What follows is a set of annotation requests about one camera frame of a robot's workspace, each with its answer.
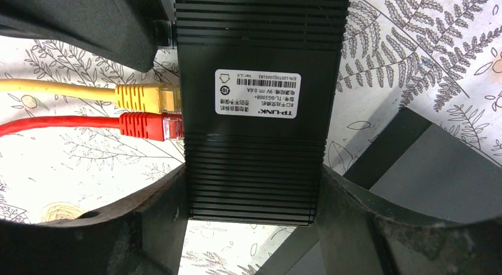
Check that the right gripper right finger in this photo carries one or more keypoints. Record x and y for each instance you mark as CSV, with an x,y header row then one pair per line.
x,y
362,233

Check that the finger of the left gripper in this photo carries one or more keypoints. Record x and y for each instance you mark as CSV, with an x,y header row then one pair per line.
x,y
128,32

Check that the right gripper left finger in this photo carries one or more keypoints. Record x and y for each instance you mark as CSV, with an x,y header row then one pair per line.
x,y
142,233

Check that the black network switch box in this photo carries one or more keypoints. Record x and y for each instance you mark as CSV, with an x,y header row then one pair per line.
x,y
417,165

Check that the small black adapter box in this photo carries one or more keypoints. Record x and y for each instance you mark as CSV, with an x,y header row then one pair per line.
x,y
257,84

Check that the floral patterned table mat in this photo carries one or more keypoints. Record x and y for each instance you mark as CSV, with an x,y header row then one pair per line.
x,y
79,131

